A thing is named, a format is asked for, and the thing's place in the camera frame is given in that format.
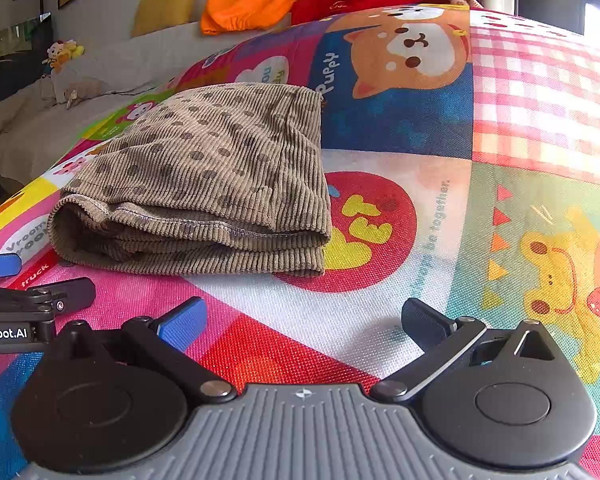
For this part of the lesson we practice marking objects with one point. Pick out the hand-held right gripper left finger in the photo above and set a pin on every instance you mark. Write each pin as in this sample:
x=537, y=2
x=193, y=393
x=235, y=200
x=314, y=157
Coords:
x=182, y=324

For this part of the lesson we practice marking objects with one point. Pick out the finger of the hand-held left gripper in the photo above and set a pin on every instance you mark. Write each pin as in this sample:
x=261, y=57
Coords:
x=0, y=266
x=72, y=294

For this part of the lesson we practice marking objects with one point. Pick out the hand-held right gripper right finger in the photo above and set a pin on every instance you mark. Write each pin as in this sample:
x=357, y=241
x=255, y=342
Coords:
x=422, y=322

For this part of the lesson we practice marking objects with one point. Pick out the colourful cartoon play mat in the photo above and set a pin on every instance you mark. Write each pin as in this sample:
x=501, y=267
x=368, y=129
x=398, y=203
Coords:
x=430, y=185

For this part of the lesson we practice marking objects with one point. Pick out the black glass cabinet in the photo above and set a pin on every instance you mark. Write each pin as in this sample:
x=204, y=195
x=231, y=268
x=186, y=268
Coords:
x=15, y=55

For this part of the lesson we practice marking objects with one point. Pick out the small colourful plush toy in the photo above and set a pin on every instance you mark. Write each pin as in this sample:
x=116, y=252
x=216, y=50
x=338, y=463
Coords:
x=62, y=55

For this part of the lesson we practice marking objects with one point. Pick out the yellow cushion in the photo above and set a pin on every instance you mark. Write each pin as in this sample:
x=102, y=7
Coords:
x=166, y=10

